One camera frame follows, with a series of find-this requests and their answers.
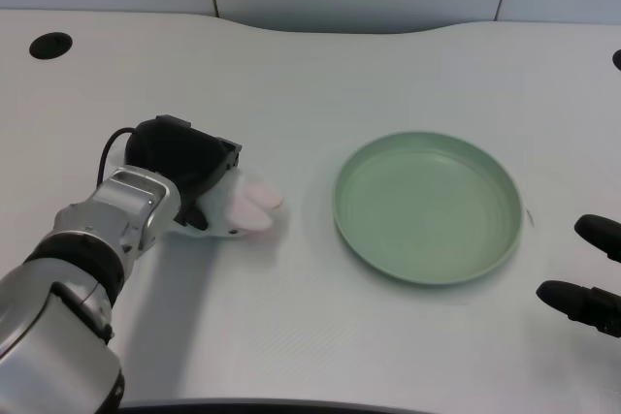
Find green round plate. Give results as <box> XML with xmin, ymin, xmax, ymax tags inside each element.
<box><xmin>332</xmin><ymin>130</ymin><xmax>526</xmax><ymax>288</ymax></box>

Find white plush rabbit doll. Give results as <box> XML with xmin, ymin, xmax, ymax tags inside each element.
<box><xmin>164</xmin><ymin>169</ymin><xmax>285</xmax><ymax>239</ymax></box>

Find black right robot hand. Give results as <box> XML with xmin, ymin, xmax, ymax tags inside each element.
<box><xmin>536</xmin><ymin>213</ymin><xmax>621</xmax><ymax>339</ymax></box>

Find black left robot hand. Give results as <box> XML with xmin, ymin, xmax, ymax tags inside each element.
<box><xmin>121</xmin><ymin>114</ymin><xmax>243</xmax><ymax>232</ymax></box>

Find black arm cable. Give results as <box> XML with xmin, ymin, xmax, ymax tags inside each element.
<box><xmin>96</xmin><ymin>128</ymin><xmax>136</xmax><ymax>188</ymax></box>

